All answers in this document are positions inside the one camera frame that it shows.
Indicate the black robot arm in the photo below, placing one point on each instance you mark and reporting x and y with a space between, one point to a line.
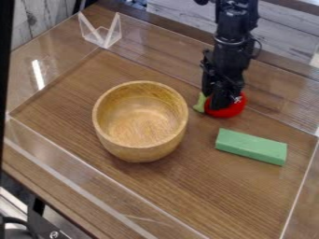
237 20

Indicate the light wooden bowl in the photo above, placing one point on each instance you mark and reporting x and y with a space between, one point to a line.
141 119

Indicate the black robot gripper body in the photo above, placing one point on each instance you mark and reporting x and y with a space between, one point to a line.
230 58

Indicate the black table leg clamp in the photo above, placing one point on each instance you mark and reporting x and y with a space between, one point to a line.
43 227

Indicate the clear acrylic corner bracket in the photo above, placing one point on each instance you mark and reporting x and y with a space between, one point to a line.
103 37

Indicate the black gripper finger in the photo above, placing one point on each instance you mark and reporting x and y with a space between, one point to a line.
207 81
226 94

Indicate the clear acrylic tray walls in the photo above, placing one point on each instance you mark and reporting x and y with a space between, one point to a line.
199 194

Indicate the green rectangular sponge block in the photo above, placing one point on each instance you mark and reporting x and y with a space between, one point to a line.
253 147

